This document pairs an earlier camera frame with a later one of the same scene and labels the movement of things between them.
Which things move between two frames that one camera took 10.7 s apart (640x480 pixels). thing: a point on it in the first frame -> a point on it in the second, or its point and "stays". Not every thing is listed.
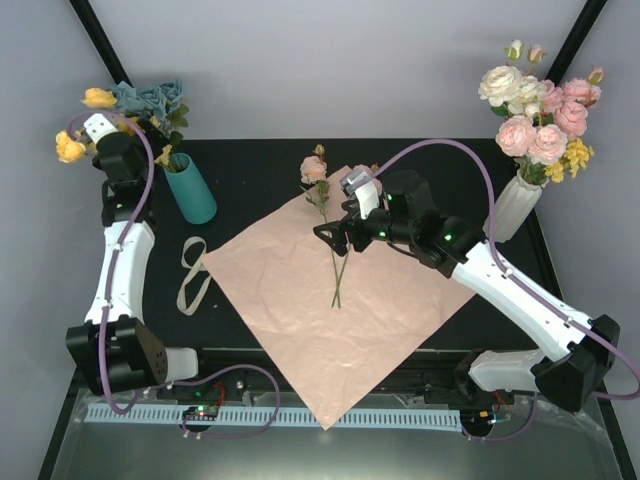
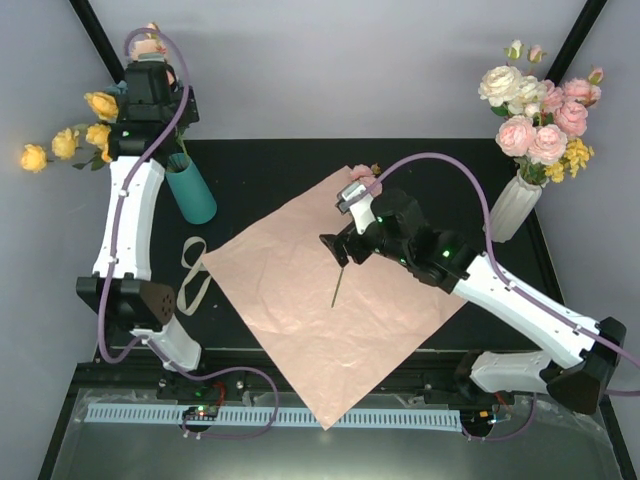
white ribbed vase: [513, 208] stays
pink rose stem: [314, 172] -> [147, 43]
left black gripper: [141, 142] -> [190, 114]
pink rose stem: [378, 182] stays
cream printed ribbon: [199, 264] stays
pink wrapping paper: [342, 327] stays
